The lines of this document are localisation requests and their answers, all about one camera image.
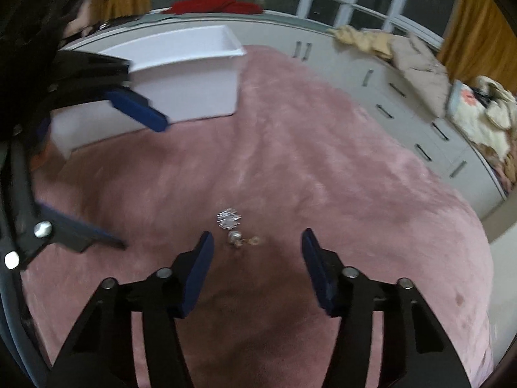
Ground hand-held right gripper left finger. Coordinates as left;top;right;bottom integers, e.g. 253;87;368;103
46;231;215;388

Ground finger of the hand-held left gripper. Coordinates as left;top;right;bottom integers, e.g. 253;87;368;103
52;50;170;133
0;201;127;272

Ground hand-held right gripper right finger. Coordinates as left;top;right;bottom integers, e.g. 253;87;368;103
301;228;472;388

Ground white plastic storage box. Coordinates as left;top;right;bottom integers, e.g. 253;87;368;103
49;24;248;159

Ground silver snowflake pearl brooch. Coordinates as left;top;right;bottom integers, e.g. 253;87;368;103
216;208;262;249

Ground pink fleece blanket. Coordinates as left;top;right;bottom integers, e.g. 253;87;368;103
19;44;496;388

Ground person's head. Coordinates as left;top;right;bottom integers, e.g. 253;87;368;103
0;0;106;51

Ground red cloth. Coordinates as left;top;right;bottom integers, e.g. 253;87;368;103
167;0;264;17

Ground white window cabinet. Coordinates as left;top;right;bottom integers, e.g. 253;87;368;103
60;11;507;221

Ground floral quilt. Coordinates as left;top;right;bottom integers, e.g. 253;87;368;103
445;79;517;158

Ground beige clothes pile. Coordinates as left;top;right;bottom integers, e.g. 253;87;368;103
388;31;451;119

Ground yellow fleece cloth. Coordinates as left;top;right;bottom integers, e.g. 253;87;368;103
326;24;395;60

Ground cream jacket pile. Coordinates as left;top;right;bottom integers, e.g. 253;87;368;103
473;74;517;131

